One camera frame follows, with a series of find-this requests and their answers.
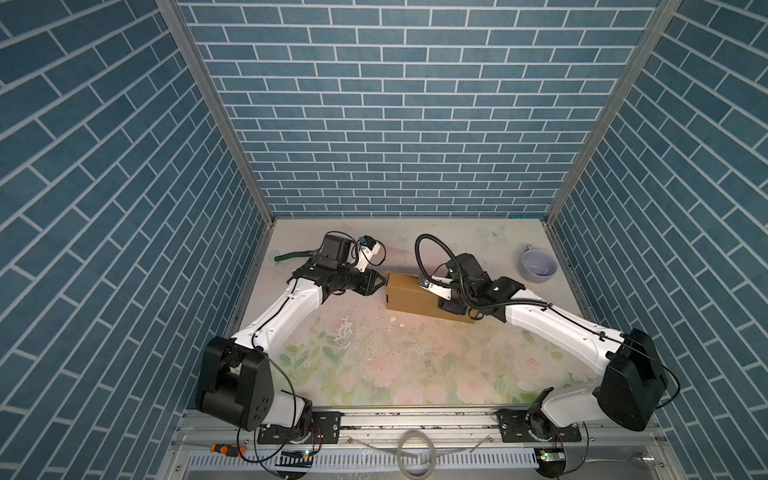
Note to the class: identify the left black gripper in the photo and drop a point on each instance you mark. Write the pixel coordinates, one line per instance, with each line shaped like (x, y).
(366, 287)

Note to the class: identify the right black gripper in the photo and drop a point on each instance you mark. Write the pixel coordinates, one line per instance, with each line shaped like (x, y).
(451, 307)

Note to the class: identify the brown cardboard box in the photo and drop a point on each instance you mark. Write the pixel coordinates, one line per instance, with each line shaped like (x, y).
(403, 294)

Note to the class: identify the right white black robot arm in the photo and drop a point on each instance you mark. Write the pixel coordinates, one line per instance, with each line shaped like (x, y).
(627, 378)

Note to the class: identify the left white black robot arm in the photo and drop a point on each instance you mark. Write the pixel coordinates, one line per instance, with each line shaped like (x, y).
(235, 383)

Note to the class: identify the orange black screwdriver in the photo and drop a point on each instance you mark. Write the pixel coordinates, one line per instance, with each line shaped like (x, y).
(229, 450)

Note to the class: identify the green handled pliers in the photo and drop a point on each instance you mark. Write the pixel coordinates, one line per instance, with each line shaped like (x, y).
(293, 255)

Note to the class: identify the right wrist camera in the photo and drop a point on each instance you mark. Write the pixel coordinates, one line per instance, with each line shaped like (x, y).
(435, 287)

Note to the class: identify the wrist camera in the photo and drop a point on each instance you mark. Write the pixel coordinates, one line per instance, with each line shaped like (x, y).
(435, 287)
(367, 248)

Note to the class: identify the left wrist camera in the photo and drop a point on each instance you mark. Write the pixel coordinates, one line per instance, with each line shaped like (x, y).
(367, 248)

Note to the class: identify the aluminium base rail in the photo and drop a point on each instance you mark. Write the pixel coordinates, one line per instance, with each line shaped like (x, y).
(449, 442)

